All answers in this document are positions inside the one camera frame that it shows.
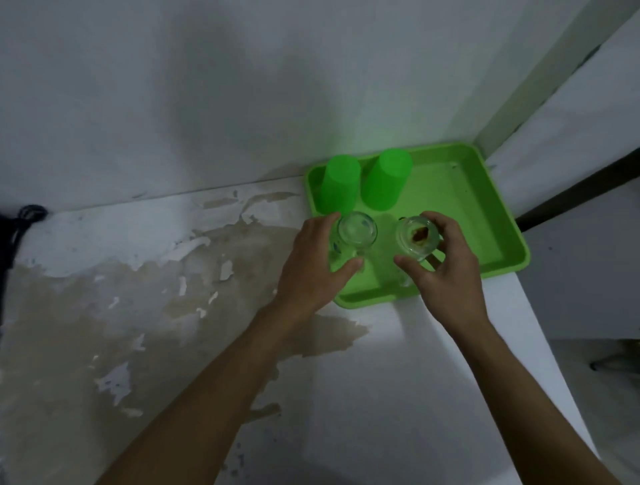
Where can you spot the person's right thumb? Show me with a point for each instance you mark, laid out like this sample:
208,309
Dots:
412,266

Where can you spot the person's left thumb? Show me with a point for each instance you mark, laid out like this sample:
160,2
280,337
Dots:
347,270

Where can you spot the clear glass with brown residue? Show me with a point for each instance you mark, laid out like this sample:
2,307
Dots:
417,240

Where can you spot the person's left forearm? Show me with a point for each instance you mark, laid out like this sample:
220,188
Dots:
210,399

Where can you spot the person's right hand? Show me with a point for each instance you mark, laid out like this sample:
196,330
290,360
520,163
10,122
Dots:
450,280

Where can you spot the person's left hand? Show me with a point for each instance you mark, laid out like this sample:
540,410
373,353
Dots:
311,267

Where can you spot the clear drinking glass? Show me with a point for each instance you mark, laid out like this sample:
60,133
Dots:
356,235

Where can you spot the green plastic cup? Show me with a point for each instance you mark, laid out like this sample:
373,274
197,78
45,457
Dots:
340,184
385,179

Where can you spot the person's right forearm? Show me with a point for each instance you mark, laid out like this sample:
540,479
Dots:
520,409

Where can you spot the green plastic tray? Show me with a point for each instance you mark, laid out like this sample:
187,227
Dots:
465,215

